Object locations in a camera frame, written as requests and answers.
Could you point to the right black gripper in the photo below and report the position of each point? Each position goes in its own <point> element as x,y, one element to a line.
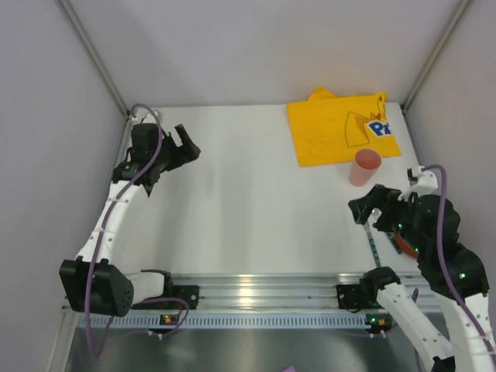
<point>377,207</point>

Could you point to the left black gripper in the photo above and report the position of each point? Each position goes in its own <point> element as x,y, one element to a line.
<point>175,149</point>

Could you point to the spoon with teal handle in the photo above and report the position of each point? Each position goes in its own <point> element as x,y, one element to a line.
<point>373,246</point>

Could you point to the pink plastic cup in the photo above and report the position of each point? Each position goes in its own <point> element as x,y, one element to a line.
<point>365,164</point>

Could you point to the red plastic plate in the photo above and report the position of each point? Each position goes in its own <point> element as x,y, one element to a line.
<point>404,247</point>

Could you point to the yellow cartoon placemat cloth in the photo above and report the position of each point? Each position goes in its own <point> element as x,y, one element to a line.
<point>327,129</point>

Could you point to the fork with dark handle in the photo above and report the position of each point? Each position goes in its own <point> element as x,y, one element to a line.
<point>394,242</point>

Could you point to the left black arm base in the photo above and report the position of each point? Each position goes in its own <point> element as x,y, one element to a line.
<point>189,293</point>

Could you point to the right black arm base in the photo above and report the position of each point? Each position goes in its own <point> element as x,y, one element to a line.
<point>353,298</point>

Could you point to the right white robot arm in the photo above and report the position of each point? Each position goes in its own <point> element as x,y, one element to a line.
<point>456,275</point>

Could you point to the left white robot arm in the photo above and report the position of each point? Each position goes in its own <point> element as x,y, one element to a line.
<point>110,244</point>

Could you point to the aluminium mounting rail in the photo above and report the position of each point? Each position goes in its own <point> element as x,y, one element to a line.
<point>267,288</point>

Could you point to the perforated cable duct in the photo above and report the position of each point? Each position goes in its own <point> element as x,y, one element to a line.
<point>254,321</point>

